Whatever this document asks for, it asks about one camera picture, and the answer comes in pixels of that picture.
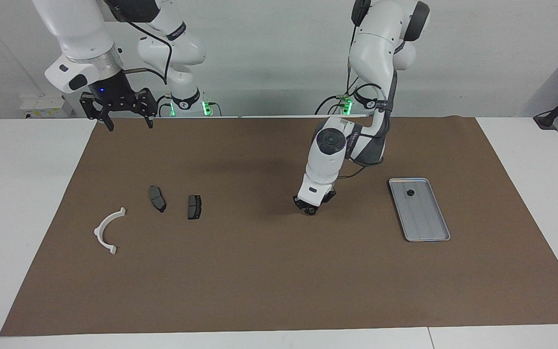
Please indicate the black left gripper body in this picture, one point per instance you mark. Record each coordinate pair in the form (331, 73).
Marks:
(326, 199)

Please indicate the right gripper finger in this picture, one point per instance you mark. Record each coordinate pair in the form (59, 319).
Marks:
(108, 121)
(150, 117)

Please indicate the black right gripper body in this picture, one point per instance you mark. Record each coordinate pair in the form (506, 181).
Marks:
(114, 94)

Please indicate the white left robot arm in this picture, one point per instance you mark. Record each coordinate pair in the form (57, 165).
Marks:
(376, 48)

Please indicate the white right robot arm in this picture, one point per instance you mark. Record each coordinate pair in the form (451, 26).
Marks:
(80, 29)

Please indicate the silver metal tray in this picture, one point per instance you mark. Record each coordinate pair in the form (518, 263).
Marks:
(422, 218)

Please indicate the brown table mat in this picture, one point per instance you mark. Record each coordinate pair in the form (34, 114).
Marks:
(259, 271)

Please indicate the long dark brake pad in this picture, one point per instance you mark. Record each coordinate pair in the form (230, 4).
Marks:
(157, 198)

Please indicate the short dark brake pad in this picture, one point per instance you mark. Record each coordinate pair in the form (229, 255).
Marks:
(194, 207)

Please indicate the white wall box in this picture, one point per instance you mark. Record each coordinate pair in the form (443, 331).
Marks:
(46, 106)

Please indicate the white semicircular bracket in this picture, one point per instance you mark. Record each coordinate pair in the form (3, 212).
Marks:
(98, 232)

